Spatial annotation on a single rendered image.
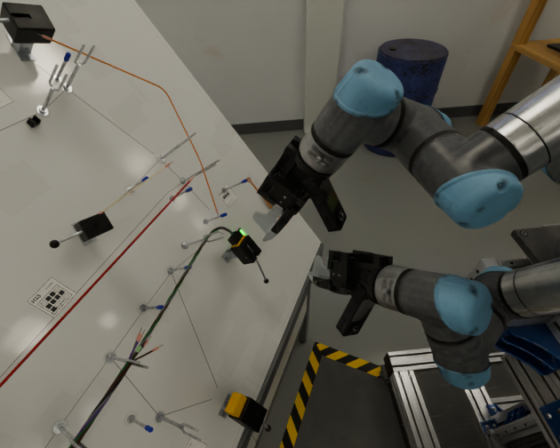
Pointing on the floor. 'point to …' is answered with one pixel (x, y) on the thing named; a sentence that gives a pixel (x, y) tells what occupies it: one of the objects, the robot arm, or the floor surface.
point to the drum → (413, 70)
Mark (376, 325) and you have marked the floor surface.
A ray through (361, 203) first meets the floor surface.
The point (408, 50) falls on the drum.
